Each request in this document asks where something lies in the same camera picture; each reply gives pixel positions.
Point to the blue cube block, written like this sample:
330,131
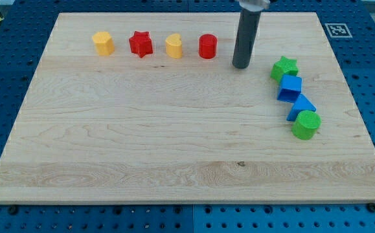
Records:
290,88

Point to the wooden board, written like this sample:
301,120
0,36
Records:
120,129

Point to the yellow heart block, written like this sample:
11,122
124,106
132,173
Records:
174,46

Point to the red cylinder block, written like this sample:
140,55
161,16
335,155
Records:
207,46

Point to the red star block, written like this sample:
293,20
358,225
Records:
141,44

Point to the yellow hexagon block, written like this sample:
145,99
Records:
103,43

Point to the green star block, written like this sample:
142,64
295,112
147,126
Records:
284,66

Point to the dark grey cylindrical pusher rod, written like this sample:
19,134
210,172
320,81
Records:
245,38

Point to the blue triangle block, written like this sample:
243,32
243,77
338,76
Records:
302,103

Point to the green cylinder block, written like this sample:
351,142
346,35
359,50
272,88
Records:
306,125

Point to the white fiducial marker tag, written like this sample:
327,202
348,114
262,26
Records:
338,30

